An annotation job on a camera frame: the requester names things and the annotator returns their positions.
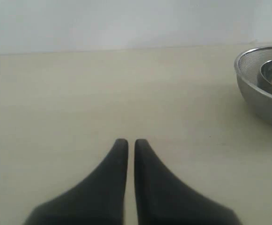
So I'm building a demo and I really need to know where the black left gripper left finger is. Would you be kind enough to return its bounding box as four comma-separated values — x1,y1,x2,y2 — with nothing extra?
25,139,128,225

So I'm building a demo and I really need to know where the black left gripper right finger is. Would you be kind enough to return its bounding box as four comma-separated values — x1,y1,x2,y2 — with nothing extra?
134,139,241,225

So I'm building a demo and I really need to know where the stainless steel mesh colander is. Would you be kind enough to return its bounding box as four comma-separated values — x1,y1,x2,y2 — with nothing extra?
234,45,272,124

